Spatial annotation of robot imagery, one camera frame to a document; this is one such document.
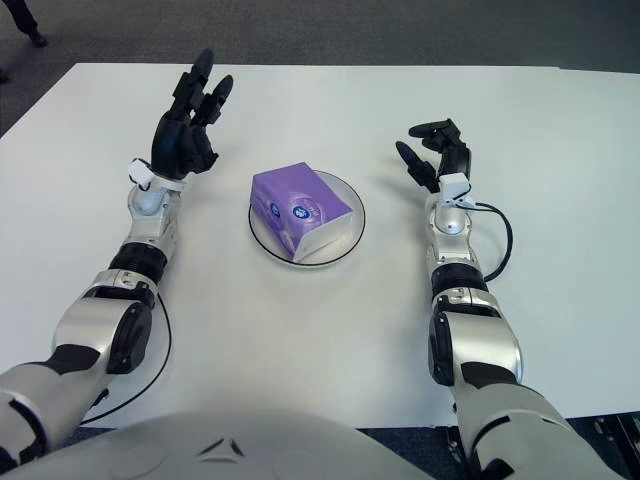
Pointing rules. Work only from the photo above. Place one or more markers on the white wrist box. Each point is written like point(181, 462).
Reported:
point(454, 186)
point(140, 172)

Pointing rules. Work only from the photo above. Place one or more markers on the white plate with black rim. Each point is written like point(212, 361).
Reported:
point(352, 192)

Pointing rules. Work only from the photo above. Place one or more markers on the person in dark trousers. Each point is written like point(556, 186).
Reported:
point(37, 40)

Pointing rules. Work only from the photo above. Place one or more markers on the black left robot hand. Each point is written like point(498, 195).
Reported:
point(177, 145)

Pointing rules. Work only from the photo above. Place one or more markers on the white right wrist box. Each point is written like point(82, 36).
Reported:
point(454, 186)

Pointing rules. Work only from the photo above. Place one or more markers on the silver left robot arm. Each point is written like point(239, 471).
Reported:
point(145, 235)

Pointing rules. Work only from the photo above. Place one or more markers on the purple tissue paper pack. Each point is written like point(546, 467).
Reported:
point(295, 195)

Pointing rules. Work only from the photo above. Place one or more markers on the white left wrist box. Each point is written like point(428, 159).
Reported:
point(140, 172)

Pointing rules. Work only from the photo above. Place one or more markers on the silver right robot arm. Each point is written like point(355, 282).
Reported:
point(452, 225)

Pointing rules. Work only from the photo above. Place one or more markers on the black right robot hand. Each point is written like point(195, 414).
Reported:
point(457, 157)

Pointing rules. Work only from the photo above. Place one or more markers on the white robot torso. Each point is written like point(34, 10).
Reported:
point(250, 440)

